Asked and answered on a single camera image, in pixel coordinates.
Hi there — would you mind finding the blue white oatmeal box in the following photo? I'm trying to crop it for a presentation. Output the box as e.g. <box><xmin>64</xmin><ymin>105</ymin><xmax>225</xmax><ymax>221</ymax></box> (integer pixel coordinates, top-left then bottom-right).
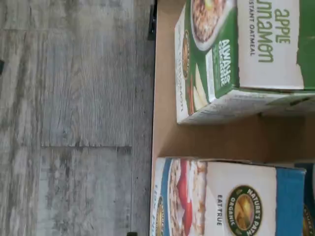
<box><xmin>294</xmin><ymin>161</ymin><xmax>315</xmax><ymax>236</ymax></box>
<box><xmin>149</xmin><ymin>157</ymin><xmax>307</xmax><ymax>236</ymax></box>

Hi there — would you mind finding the wooden shelf board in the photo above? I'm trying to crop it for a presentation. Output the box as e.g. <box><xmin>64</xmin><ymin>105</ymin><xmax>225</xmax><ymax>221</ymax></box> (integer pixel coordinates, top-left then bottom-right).
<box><xmin>152</xmin><ymin>0</ymin><xmax>315</xmax><ymax>236</ymax></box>

